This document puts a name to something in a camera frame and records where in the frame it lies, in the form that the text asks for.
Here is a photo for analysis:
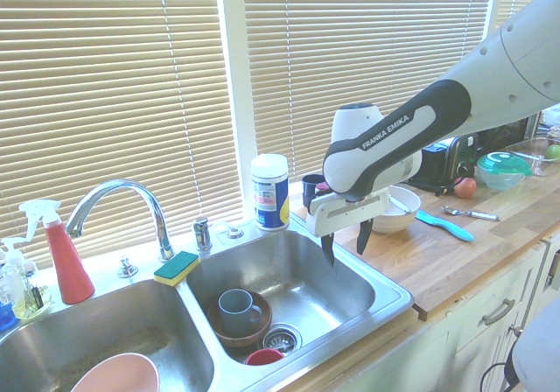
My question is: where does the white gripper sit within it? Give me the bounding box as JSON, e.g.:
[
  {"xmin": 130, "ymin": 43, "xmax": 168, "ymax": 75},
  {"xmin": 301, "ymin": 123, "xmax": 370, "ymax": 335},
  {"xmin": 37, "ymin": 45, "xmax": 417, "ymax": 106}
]
[{"xmin": 305, "ymin": 187, "xmax": 391, "ymax": 268}]

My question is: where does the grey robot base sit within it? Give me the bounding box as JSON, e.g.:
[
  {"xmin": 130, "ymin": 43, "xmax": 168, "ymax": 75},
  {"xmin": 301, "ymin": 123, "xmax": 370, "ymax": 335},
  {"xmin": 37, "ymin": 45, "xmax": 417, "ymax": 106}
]
[{"xmin": 509, "ymin": 294, "xmax": 560, "ymax": 392}]

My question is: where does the stainless steel double sink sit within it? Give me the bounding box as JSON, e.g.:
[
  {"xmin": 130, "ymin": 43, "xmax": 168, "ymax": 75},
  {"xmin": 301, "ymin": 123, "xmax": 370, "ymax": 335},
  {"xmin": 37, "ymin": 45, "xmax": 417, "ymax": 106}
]
[{"xmin": 0, "ymin": 220, "xmax": 415, "ymax": 392}]

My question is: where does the teal knife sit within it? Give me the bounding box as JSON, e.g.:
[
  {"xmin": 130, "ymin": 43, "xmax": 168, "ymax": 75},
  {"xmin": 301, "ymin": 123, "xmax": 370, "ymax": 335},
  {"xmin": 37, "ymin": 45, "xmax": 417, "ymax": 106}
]
[{"xmin": 414, "ymin": 209, "xmax": 476, "ymax": 242}]

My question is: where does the white sink sprayer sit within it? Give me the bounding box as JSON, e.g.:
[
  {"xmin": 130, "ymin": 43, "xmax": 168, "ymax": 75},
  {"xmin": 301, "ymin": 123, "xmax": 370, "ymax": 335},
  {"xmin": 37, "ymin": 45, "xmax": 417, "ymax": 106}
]
[{"xmin": 211, "ymin": 220, "xmax": 244, "ymax": 241}]

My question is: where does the white ceramic bowl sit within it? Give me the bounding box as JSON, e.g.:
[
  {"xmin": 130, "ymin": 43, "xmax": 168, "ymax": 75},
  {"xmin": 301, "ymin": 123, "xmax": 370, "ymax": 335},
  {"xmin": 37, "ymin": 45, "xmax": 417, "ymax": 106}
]
[{"xmin": 370, "ymin": 185, "xmax": 423, "ymax": 235}]

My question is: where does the black cup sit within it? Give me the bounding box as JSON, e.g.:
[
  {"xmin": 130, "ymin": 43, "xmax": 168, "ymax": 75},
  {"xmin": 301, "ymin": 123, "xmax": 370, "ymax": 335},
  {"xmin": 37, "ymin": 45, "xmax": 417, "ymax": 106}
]
[{"xmin": 301, "ymin": 173, "xmax": 327, "ymax": 213}]

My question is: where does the spoon in white bowl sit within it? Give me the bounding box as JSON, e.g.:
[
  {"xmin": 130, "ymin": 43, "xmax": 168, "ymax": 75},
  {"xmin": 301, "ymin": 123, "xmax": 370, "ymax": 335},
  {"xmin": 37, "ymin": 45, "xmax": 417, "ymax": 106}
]
[{"xmin": 388, "ymin": 196, "xmax": 413, "ymax": 214}]

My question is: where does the white blue wipes canister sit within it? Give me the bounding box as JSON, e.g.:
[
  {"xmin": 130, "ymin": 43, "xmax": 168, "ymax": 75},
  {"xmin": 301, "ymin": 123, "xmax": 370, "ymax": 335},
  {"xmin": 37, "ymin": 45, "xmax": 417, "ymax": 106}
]
[{"xmin": 249, "ymin": 152, "xmax": 291, "ymax": 233}]

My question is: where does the metal drain strainer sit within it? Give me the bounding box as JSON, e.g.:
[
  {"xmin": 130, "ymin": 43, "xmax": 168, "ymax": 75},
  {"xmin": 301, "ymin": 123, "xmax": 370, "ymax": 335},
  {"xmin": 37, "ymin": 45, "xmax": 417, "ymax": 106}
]
[{"xmin": 262, "ymin": 324, "xmax": 303, "ymax": 356}]

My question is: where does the brown wooden bowl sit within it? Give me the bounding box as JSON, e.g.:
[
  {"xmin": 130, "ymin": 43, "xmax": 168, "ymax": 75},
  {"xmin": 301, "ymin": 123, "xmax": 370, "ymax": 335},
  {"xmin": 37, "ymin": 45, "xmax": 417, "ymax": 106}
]
[{"xmin": 206, "ymin": 290, "xmax": 274, "ymax": 349}]

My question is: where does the black toaster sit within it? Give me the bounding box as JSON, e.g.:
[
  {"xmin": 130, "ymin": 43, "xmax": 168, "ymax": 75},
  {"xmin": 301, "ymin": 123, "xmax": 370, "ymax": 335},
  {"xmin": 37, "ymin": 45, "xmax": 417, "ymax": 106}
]
[{"xmin": 409, "ymin": 132, "xmax": 481, "ymax": 197}]

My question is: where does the red apple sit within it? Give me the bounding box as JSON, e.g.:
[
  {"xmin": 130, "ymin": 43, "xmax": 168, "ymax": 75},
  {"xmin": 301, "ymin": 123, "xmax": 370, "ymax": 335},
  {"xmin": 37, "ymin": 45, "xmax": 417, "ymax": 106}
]
[{"xmin": 453, "ymin": 176, "xmax": 478, "ymax": 200}]

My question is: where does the grey mug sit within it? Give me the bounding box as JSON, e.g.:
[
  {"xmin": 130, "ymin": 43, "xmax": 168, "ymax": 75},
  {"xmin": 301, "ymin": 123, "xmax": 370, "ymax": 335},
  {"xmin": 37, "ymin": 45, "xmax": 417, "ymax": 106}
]
[{"xmin": 218, "ymin": 289, "xmax": 264, "ymax": 338}]

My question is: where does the red cup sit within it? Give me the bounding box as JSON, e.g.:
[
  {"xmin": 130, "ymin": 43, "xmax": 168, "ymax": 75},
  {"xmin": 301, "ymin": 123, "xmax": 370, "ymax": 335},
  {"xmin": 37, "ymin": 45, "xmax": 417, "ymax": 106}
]
[{"xmin": 244, "ymin": 346, "xmax": 285, "ymax": 367}]

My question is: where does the cream kitchen cabinet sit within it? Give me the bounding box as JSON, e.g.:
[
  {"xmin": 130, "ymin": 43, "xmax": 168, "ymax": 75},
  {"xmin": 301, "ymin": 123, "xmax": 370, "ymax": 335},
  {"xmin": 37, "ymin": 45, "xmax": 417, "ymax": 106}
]
[{"xmin": 323, "ymin": 229, "xmax": 560, "ymax": 392}]

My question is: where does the green lidded plastic container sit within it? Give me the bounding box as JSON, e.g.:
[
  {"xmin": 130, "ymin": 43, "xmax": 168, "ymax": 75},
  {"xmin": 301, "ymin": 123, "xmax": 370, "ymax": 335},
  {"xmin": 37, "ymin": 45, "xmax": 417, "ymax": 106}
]
[{"xmin": 475, "ymin": 150, "xmax": 534, "ymax": 193}]

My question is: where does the yellow green sponge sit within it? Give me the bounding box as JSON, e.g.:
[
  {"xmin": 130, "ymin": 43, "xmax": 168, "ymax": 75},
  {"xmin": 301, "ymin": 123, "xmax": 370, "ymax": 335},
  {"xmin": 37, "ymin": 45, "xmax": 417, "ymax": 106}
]
[{"xmin": 152, "ymin": 250, "xmax": 201, "ymax": 288}]

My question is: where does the wide beige window blind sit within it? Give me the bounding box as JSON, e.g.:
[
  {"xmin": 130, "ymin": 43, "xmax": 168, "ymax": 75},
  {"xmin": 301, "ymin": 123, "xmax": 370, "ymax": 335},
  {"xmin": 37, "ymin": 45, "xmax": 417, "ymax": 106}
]
[
  {"xmin": 241, "ymin": 0, "xmax": 496, "ymax": 184},
  {"xmin": 0, "ymin": 0, "xmax": 244, "ymax": 273}
]

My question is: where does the dark microwave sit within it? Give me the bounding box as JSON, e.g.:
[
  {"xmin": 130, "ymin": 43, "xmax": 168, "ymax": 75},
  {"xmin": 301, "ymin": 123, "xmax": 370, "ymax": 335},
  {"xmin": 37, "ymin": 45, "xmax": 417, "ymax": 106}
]
[{"xmin": 479, "ymin": 112, "xmax": 542, "ymax": 153}]

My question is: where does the clear plastic box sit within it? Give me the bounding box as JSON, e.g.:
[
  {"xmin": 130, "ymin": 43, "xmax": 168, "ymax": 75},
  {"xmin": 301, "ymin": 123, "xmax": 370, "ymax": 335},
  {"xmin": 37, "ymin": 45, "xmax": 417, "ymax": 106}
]
[{"xmin": 505, "ymin": 135, "xmax": 560, "ymax": 178}]

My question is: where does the chrome faucet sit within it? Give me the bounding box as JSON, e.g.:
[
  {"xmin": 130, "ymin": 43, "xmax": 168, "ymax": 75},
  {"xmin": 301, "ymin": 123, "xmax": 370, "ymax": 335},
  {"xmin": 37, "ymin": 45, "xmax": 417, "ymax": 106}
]
[{"xmin": 65, "ymin": 178, "xmax": 176, "ymax": 263}]

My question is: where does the chrome faucet knob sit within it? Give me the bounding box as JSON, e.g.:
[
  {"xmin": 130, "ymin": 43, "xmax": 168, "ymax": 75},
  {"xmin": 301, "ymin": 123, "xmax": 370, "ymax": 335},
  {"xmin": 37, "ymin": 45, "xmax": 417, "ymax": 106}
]
[{"xmin": 117, "ymin": 255, "xmax": 139, "ymax": 279}]

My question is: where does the pink bowl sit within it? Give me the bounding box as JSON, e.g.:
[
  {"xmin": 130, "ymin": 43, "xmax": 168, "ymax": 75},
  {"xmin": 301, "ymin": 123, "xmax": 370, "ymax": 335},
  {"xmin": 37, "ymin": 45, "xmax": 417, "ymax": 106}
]
[{"xmin": 68, "ymin": 352, "xmax": 161, "ymax": 392}]

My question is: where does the red spray bottle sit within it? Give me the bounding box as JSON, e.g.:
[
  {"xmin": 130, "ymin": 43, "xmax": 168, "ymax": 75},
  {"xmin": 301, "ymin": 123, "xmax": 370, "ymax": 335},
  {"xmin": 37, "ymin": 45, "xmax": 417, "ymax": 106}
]
[{"xmin": 17, "ymin": 199, "xmax": 96, "ymax": 305}]

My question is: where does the clear yellow liquid bottle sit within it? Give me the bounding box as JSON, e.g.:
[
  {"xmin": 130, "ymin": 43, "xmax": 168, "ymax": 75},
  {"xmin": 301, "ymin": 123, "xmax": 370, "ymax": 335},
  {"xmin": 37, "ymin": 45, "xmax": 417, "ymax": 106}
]
[{"xmin": 11, "ymin": 258, "xmax": 53, "ymax": 321}]

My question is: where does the clear blue soap dispenser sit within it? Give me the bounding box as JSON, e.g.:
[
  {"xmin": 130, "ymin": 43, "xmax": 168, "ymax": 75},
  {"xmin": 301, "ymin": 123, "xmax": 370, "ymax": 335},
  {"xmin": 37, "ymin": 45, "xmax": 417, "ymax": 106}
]
[{"xmin": 0, "ymin": 236, "xmax": 25, "ymax": 333}]

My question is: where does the metal cabinet handle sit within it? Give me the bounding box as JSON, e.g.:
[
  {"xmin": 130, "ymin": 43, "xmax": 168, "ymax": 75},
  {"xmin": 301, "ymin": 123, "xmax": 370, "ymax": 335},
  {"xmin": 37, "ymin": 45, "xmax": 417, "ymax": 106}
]
[{"xmin": 481, "ymin": 297, "xmax": 517, "ymax": 329}]

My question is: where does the black cable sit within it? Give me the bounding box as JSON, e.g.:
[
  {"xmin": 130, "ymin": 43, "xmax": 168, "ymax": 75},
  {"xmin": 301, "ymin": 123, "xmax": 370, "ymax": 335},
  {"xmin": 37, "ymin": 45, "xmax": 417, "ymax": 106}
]
[{"xmin": 479, "ymin": 325, "xmax": 524, "ymax": 392}]

